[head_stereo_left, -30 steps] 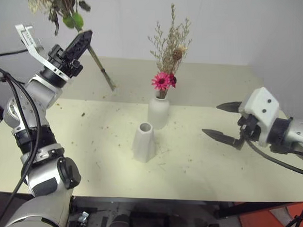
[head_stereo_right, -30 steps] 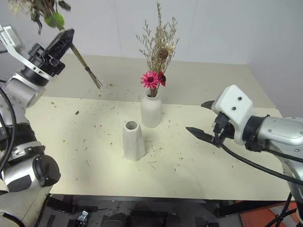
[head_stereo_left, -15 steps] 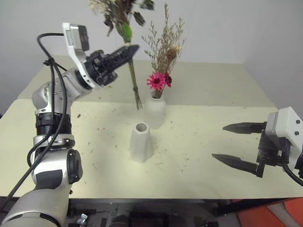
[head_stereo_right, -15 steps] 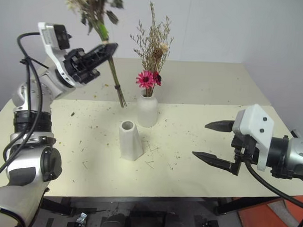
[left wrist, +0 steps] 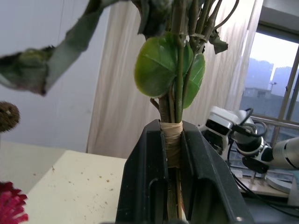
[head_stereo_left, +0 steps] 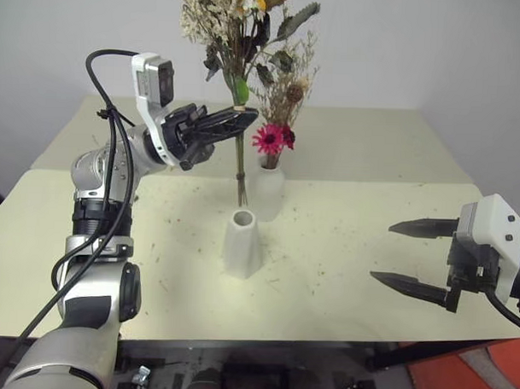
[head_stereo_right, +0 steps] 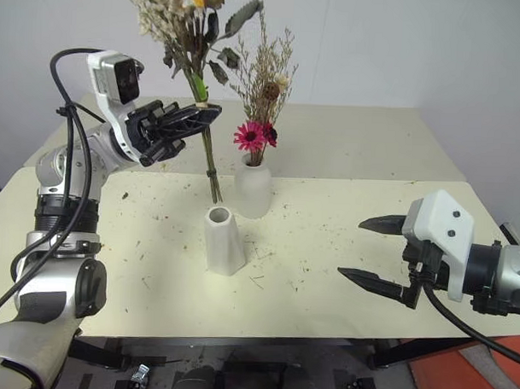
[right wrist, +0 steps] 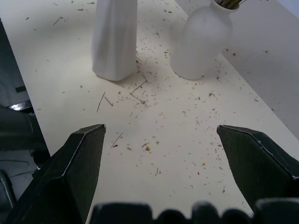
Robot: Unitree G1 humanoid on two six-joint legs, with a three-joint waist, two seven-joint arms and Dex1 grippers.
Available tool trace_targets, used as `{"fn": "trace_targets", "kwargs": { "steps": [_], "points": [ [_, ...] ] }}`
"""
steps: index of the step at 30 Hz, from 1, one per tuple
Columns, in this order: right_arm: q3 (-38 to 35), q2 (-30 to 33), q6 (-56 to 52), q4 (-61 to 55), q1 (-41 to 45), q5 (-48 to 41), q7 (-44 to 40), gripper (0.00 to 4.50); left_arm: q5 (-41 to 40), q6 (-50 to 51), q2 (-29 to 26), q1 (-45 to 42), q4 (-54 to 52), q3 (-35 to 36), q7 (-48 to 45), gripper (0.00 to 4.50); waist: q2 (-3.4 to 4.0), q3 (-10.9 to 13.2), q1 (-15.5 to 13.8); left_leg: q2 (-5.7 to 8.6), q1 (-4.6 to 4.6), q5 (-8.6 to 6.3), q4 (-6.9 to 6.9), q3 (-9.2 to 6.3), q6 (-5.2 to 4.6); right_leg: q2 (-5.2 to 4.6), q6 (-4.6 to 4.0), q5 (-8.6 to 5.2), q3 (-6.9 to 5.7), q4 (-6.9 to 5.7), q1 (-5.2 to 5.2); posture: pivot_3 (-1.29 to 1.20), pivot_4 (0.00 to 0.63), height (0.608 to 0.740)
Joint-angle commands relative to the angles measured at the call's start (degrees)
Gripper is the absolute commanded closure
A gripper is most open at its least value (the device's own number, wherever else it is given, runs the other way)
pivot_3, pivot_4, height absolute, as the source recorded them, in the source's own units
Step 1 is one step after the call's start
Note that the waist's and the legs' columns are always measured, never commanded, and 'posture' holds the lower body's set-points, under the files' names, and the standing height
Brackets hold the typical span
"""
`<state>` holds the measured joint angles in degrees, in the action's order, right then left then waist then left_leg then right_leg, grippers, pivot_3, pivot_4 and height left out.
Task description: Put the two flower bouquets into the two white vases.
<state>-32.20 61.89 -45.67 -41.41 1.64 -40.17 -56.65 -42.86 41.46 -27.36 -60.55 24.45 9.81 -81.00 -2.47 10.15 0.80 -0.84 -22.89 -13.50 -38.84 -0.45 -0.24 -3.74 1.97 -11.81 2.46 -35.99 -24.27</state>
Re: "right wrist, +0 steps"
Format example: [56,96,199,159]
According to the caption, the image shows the round white bottle vase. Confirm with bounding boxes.
[170,0,240,81]

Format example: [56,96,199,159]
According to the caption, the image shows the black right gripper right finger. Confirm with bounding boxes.
[216,125,299,212]

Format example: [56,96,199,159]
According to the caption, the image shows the dark robot body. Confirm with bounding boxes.
[0,106,51,210]

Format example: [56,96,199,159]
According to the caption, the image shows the dried flower bouquet stems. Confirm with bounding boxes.
[214,0,248,9]

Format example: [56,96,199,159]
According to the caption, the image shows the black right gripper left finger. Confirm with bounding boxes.
[4,124,107,224]

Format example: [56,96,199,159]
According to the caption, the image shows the tall ribbed white vase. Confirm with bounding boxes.
[91,0,138,82]

